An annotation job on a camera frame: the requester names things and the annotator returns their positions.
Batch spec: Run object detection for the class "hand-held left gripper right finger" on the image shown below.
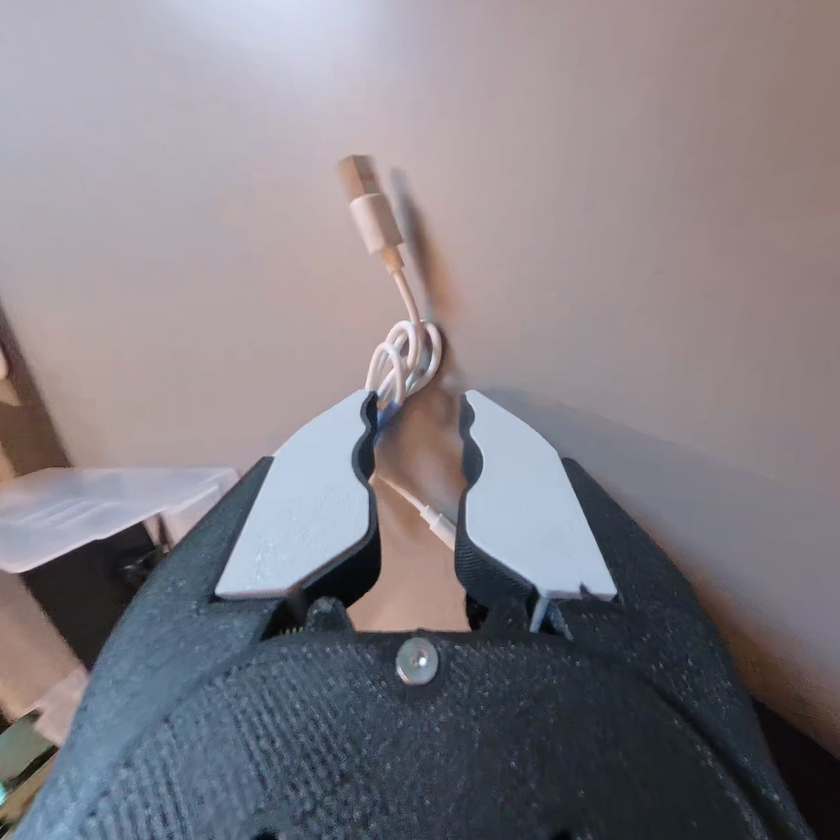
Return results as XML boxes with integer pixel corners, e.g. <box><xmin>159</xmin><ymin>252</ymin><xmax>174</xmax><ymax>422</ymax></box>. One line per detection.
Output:
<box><xmin>455</xmin><ymin>389</ymin><xmax>619</xmax><ymax>601</ymax></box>

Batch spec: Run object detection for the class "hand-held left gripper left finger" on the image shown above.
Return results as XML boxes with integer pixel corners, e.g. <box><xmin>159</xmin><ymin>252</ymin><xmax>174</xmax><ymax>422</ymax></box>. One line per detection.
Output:
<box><xmin>214</xmin><ymin>388</ymin><xmax>383</xmax><ymax>601</ymax></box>

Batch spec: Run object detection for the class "clear plastic bin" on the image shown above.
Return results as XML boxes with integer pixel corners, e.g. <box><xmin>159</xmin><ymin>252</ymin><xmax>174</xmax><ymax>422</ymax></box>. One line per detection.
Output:
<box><xmin>0</xmin><ymin>466</ymin><xmax>238</xmax><ymax>573</ymax></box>

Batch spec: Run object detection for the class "white usb cable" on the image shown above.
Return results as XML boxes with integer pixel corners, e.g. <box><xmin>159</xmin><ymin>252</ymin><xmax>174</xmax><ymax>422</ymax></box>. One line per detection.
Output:
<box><xmin>338</xmin><ymin>154</ymin><xmax>458</xmax><ymax>551</ymax></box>

